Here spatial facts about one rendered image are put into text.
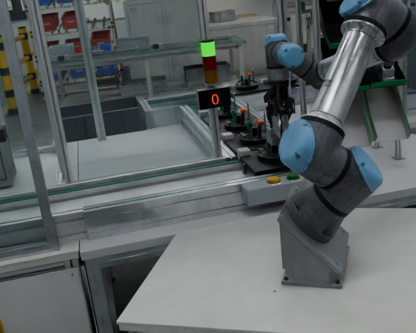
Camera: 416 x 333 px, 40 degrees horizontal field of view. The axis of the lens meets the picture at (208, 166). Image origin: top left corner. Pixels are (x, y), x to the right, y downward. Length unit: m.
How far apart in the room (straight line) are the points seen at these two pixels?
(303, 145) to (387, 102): 0.99
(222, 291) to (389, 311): 0.42
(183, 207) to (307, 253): 0.58
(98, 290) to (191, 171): 0.57
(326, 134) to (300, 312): 0.43
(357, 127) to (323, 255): 0.82
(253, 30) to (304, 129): 8.09
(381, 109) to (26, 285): 1.42
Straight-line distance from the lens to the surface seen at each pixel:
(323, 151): 1.35
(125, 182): 2.13
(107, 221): 1.89
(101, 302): 1.95
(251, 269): 1.59
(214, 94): 2.10
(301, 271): 1.49
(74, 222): 1.90
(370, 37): 1.50
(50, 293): 1.93
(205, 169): 2.16
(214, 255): 1.68
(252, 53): 9.44
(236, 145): 2.32
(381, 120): 2.23
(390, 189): 2.08
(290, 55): 1.81
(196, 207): 1.91
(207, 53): 2.08
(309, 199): 1.46
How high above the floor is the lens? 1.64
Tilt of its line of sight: 19 degrees down
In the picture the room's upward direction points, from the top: 7 degrees counter-clockwise
